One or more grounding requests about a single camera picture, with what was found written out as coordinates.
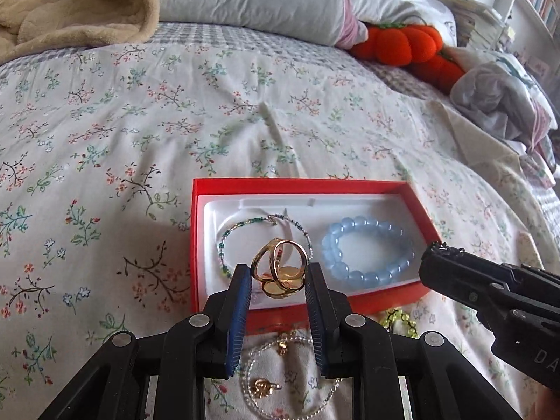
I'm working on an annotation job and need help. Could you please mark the orange pumpkin plush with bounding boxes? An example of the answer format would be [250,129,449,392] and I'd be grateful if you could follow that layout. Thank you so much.
[350,22,467,95]

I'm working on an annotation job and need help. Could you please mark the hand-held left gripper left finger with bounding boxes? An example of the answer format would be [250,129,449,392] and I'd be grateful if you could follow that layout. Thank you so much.
[37,264,253,420]

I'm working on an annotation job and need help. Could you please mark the blue bead bracelet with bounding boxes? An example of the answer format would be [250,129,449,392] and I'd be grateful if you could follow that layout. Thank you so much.
[321,215,415,290]

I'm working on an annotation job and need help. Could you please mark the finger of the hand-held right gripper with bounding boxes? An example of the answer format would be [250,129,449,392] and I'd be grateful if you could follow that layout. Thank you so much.
[426,243,526,281]
[419,257,497,316]

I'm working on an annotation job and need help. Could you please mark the gold double ring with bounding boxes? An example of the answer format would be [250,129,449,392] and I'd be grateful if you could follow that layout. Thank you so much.
[251,237,308,300]

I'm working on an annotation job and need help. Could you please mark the beige fleece blanket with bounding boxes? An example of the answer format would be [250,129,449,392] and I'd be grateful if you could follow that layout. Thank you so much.
[0,0,161,66]

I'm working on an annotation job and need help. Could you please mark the thin green bead bracelet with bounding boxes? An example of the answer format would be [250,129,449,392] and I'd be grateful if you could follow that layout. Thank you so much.
[218,214,312,278]

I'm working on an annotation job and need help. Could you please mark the red jewelry box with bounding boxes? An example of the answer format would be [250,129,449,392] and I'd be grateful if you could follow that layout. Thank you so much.
[191,178,443,316]

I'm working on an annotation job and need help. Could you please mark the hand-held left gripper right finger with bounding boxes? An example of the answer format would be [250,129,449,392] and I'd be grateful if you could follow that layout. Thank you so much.
[304,262,522,420]

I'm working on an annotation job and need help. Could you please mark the stack of books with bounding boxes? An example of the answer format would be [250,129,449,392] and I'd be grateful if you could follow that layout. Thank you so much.
[448,0,515,51]

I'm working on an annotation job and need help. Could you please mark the yellow-green bead bracelet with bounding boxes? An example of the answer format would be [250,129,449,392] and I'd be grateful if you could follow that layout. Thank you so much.
[380,308,421,337]

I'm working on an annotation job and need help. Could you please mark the crumpled grey quilt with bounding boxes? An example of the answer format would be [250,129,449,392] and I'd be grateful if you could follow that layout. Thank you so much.
[450,48,560,176]

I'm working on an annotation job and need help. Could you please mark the clear bead necklace gold charms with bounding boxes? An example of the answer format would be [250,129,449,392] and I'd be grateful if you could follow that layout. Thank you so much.
[238,330,346,420]

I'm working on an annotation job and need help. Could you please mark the floral bed sheet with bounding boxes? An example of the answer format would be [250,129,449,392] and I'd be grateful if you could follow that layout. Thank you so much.
[0,22,560,420]

